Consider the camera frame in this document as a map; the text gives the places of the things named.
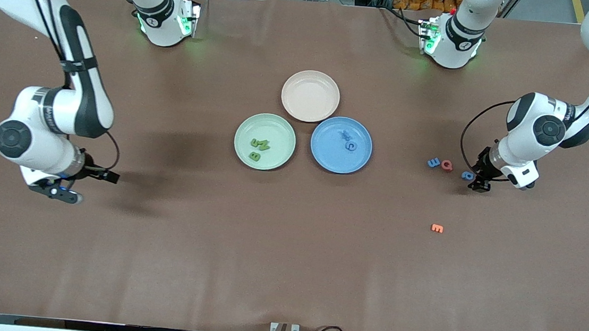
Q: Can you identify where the light green round plate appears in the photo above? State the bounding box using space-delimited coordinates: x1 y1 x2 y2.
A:
232 111 299 173

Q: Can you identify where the blue round plate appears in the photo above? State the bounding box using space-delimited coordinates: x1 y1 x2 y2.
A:
308 114 375 177

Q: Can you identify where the beige round plate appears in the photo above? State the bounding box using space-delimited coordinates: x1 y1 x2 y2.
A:
279 67 343 125

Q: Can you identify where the brown table cover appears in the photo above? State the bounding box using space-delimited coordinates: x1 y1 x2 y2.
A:
0 0 589 331

